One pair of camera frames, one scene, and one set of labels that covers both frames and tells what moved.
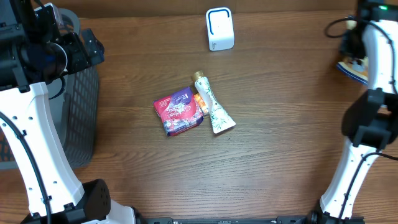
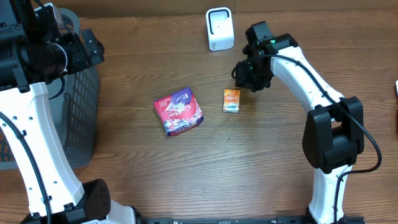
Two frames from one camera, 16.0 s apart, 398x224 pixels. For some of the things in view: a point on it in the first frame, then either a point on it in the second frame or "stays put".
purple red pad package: x=180 y=112 stays put
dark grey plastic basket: x=75 y=109 stays put
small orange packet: x=201 y=102 -> x=231 y=101
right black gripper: x=348 y=47 -> x=241 y=81
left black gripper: x=73 y=42 stays put
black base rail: x=286 y=219 stays put
